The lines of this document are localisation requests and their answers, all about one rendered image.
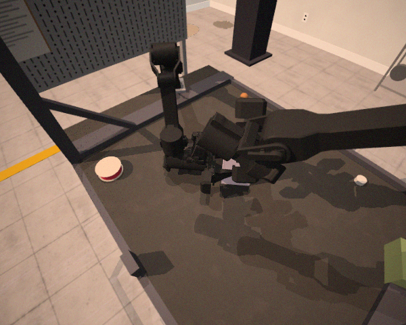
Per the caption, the dark grey perforated panel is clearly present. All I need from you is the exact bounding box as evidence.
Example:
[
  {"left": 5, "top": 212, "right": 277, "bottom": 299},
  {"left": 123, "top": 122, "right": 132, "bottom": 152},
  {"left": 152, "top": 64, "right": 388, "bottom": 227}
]
[{"left": 19, "top": 0, "right": 187, "bottom": 93}]

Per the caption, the grey ruled sheet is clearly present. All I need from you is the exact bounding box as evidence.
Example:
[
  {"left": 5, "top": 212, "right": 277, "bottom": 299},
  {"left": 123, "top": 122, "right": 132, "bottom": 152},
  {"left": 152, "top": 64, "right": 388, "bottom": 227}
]
[{"left": 0, "top": 0, "right": 50, "bottom": 62}]

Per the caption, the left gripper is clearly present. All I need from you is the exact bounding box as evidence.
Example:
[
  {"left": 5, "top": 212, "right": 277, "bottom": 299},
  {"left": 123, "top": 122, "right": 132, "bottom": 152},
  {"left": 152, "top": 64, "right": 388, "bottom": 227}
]
[{"left": 183, "top": 150, "right": 232, "bottom": 194}]

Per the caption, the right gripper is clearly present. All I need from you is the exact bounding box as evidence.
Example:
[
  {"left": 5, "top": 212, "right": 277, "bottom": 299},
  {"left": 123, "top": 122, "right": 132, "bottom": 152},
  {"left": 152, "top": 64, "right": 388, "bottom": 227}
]
[{"left": 231, "top": 98, "right": 267, "bottom": 183}]

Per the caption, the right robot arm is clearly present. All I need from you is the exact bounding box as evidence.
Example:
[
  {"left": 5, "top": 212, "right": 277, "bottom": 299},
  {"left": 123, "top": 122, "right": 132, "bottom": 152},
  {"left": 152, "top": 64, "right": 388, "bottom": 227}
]
[{"left": 196, "top": 104, "right": 406, "bottom": 184}]

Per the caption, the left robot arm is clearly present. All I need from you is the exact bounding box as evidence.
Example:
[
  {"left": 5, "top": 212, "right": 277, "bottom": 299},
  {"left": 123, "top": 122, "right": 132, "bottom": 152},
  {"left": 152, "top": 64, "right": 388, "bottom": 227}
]
[{"left": 149, "top": 42, "right": 207, "bottom": 172}]

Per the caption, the pale pink paper carton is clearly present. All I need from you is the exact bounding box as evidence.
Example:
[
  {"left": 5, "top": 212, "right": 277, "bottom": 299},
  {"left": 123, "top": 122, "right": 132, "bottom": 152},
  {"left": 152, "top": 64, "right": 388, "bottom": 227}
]
[{"left": 221, "top": 159, "right": 250, "bottom": 186}]

